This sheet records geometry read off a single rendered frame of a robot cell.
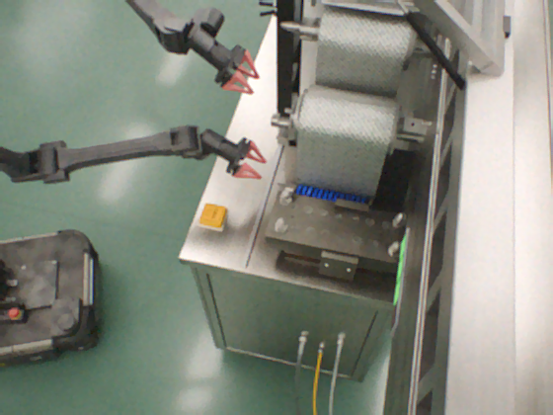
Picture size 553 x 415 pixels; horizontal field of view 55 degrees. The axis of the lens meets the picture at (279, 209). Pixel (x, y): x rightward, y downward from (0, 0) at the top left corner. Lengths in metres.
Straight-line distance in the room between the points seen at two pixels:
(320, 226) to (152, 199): 1.52
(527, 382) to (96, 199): 2.39
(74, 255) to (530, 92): 1.91
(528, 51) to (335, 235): 0.67
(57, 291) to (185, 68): 1.68
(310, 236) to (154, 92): 2.09
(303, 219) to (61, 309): 1.21
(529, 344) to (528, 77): 0.65
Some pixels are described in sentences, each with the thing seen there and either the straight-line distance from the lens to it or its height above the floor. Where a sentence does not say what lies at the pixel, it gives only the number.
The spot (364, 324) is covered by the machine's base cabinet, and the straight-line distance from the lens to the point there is 1.73.
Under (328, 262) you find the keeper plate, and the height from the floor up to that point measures 0.99.
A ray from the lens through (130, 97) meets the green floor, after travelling 3.38.
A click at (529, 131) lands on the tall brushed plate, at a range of 1.27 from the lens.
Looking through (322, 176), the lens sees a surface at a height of 1.09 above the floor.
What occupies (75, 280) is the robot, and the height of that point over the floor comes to 0.24.
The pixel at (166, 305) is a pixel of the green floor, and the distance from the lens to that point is 2.55.
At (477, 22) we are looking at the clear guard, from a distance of 1.06.
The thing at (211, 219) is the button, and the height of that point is 0.92.
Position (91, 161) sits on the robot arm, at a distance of 1.54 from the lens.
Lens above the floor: 2.30
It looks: 57 degrees down
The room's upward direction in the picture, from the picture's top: straight up
